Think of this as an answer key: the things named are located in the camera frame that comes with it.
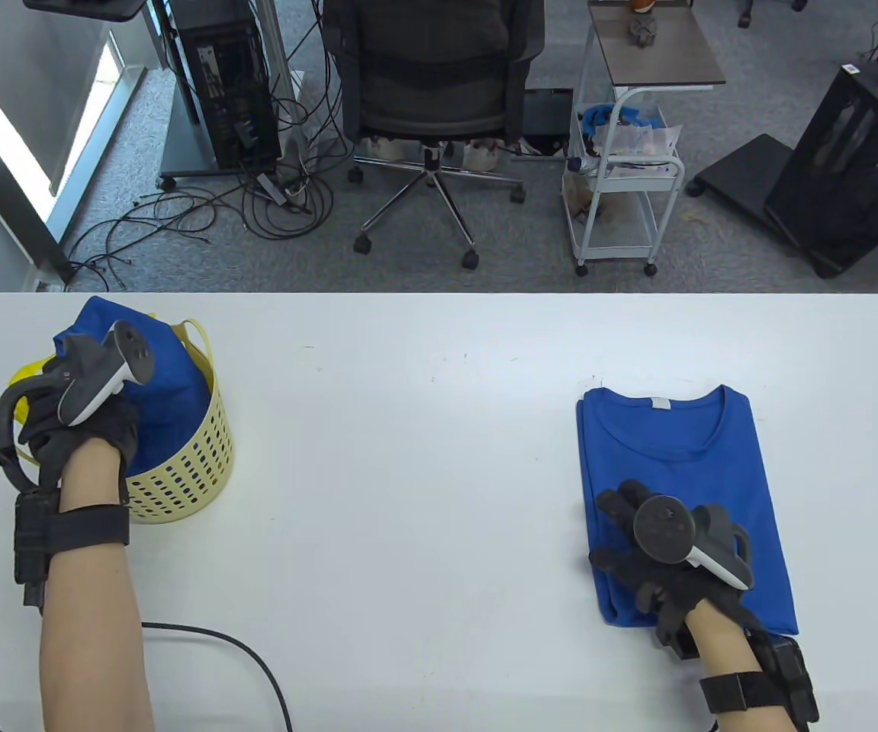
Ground person's left hand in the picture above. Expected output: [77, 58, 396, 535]
[23, 389, 138, 504]

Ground person's right hand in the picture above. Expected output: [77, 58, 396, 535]
[590, 480, 764, 659]

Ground black and white hand controller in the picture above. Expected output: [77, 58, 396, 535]
[633, 494, 754, 589]
[0, 320, 156, 489]

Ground blue t-shirt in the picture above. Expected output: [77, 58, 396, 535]
[577, 385, 799, 635]
[53, 297, 212, 477]

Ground yellow t-shirt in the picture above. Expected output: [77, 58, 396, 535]
[10, 358, 66, 420]

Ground person's left forearm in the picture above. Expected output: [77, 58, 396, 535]
[38, 441, 156, 732]

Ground person's right forearm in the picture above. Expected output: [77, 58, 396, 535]
[684, 599, 775, 732]

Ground yellow perforated laundry basket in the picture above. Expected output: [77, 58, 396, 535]
[15, 316, 235, 525]

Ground grey computer trolley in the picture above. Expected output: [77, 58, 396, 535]
[156, 69, 310, 191]

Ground white rolling cart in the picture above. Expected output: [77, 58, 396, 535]
[563, 84, 687, 277]

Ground black computer tower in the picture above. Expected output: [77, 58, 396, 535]
[168, 0, 284, 170]

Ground brown fuzzy item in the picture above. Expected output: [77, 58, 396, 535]
[564, 172, 601, 223]

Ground silver desk column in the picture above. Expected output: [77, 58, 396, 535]
[254, 0, 310, 165]

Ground black desk top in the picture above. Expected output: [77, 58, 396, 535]
[23, 0, 151, 22]

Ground black rolling platform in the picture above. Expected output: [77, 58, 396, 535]
[687, 133, 798, 222]

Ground clear plastic bags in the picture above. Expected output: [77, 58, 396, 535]
[593, 120, 683, 165]

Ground black mesh computer case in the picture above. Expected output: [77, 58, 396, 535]
[763, 57, 878, 279]

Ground blue cloth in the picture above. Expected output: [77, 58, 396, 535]
[578, 104, 642, 136]

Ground black box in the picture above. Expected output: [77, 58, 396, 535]
[521, 88, 575, 140]

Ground brown side table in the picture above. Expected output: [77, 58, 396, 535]
[587, 0, 728, 91]

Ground black wrist strap with module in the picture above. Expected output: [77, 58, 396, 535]
[13, 488, 132, 615]
[700, 633, 821, 732]

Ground bundle of black floor cables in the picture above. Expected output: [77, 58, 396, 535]
[65, 0, 355, 292]

